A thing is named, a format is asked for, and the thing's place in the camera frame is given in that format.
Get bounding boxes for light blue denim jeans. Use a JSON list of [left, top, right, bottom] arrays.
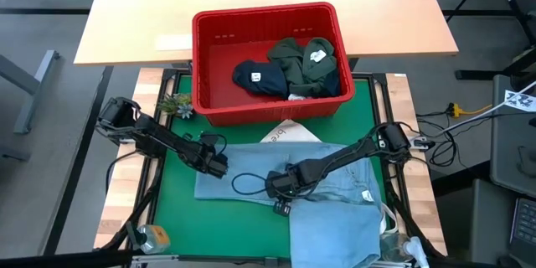
[[193, 141, 384, 268]]

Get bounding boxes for red plastic laundry basket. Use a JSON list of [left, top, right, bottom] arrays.
[[191, 2, 356, 127]]

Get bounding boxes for white printed tote bag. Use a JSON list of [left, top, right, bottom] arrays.
[[260, 119, 399, 235]]

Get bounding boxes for small succulent plant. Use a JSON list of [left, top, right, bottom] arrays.
[[158, 93, 194, 121]]

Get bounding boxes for green table mat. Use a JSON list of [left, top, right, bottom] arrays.
[[152, 74, 393, 257]]

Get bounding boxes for navy garment with white tag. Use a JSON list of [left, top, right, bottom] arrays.
[[232, 59, 290, 100]]

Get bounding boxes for plain navy garment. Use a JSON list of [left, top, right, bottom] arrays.
[[324, 69, 341, 97]]

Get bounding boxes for dark green garment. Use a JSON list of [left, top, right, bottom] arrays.
[[266, 36, 338, 98]]

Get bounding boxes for white paper strip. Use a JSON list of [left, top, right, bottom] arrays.
[[155, 33, 193, 51]]

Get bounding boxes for clear glass cup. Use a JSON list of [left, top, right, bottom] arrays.
[[379, 234, 430, 268]]

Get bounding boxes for light wooden desk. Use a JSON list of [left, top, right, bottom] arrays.
[[74, 0, 460, 67]]

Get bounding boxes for black horizontal bar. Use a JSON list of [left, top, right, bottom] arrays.
[[0, 249, 135, 268]]

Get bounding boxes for grey desk leg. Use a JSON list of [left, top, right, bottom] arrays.
[[0, 49, 59, 135]]

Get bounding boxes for grey box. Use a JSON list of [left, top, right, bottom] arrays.
[[468, 178, 520, 265]]

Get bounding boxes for grey cabinet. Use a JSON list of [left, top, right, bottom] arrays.
[[489, 74, 536, 198]]

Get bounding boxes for dark keyboard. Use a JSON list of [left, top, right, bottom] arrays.
[[509, 197, 536, 256]]

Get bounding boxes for white patterned marker tag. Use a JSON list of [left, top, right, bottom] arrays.
[[504, 90, 536, 113]]

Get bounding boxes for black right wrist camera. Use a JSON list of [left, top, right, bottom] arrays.
[[272, 200, 292, 218]]

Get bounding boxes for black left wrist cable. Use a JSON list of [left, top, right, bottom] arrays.
[[198, 132, 228, 156]]

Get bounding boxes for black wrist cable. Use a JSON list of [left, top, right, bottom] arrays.
[[198, 132, 228, 156], [231, 172, 269, 196]]

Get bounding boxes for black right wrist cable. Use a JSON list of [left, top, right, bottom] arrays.
[[231, 172, 269, 196]]

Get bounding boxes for black floor rail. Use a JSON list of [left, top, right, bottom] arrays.
[[44, 65, 114, 256]]

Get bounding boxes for black cable bundle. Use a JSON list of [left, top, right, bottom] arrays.
[[416, 111, 461, 168]]

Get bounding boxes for white cable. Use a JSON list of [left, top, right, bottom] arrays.
[[443, 80, 536, 133]]

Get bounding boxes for black desk frame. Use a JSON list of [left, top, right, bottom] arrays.
[[422, 0, 536, 80]]

